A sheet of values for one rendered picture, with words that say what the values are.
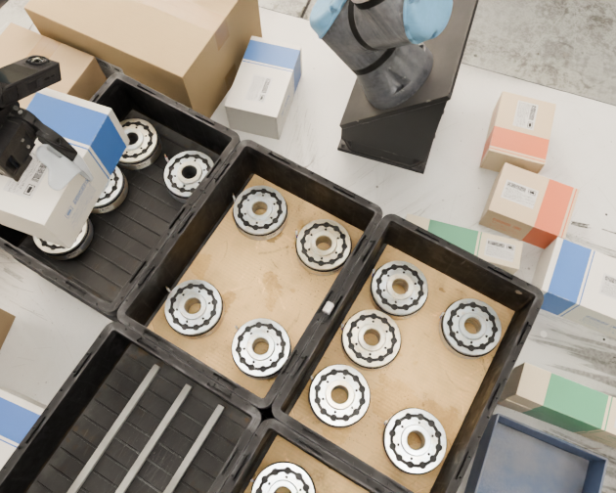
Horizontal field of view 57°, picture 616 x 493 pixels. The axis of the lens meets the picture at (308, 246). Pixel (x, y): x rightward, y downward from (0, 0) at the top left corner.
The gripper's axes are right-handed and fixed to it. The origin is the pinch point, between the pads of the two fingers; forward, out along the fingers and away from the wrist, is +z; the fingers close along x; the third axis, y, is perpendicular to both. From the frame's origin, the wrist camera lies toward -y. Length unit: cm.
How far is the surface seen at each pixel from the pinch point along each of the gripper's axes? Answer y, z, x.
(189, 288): 5.7, 24.9, 19.3
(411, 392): 9, 28, 62
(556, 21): -167, 112, 86
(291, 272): -4.2, 27.8, 35.2
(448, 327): -3, 25, 65
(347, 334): 4, 25, 49
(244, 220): -9.9, 24.8, 23.8
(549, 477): 13, 40, 92
